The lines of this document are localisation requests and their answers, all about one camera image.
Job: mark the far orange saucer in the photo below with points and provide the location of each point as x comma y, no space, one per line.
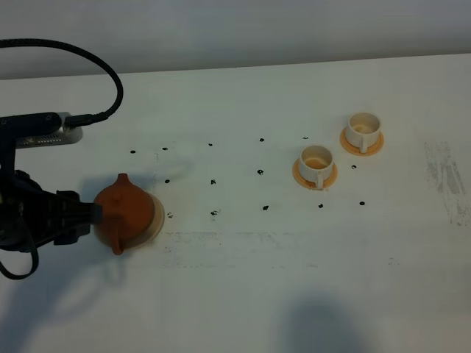
373,149

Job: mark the beige round teapot coaster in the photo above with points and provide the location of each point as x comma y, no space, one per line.
158,220

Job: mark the brown clay teapot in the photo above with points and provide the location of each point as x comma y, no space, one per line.
120,191

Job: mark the far white teacup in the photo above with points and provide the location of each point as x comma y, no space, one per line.
363,131

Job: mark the orange saucer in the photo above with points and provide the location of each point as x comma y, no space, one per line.
373,149
311,185

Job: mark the near orange saucer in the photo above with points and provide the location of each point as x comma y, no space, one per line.
311,185

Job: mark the white teacup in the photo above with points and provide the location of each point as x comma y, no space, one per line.
363,131
316,165

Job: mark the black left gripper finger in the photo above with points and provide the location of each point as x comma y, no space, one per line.
74,218

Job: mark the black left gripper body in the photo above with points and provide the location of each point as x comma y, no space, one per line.
25,206

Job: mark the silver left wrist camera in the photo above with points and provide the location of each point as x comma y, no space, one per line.
45,129

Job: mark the near white teacup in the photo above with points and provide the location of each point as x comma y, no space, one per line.
316,165

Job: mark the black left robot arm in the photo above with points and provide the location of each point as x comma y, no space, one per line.
30,216

